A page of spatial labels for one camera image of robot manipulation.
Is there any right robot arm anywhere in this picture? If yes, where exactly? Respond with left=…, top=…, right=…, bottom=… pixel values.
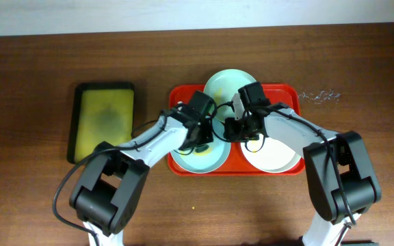
left=224, top=102, right=382, bottom=245

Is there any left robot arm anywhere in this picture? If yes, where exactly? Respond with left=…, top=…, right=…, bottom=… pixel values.
left=69, top=104, right=212, bottom=245

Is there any light blue plate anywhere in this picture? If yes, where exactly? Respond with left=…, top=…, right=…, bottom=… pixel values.
left=168, top=131, right=231, bottom=175

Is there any black tray with yellow liquid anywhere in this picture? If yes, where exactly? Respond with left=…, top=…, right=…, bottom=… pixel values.
left=66, top=81, right=135, bottom=164

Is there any white plate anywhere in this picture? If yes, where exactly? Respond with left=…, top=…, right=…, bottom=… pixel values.
left=240, top=135, right=300, bottom=174

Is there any mint green plate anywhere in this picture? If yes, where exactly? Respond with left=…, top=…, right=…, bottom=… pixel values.
left=203, top=69, right=257, bottom=123

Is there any yellow green sponge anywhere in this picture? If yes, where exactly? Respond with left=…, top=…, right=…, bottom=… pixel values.
left=194, top=144, right=209, bottom=153

